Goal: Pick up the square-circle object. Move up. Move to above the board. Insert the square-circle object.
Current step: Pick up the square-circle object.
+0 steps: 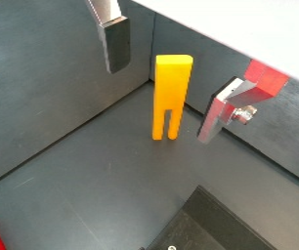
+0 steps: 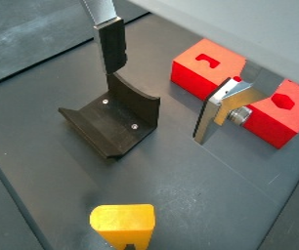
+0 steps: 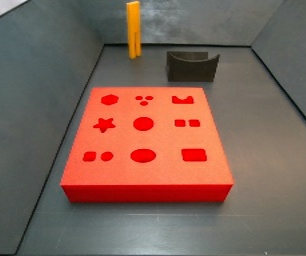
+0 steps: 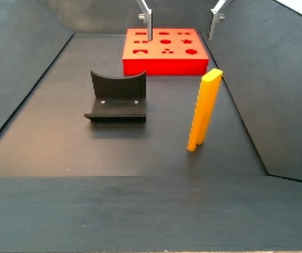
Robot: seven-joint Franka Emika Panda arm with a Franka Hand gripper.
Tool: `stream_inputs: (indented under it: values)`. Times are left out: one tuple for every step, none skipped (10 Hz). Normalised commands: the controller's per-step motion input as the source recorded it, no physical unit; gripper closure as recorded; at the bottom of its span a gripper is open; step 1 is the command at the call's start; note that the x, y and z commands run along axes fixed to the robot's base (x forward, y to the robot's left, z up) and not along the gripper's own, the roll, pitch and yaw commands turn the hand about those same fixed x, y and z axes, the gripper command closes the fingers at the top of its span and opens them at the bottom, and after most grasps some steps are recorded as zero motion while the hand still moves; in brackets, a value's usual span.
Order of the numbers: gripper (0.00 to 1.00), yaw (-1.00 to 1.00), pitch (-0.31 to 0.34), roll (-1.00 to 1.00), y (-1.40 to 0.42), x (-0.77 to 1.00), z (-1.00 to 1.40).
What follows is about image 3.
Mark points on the dark grey curved block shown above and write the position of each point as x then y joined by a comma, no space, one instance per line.
191,66

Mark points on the yellow square-circle peg object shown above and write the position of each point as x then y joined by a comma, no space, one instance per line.
133,29

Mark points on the red foam shape board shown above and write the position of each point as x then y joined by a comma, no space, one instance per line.
147,147

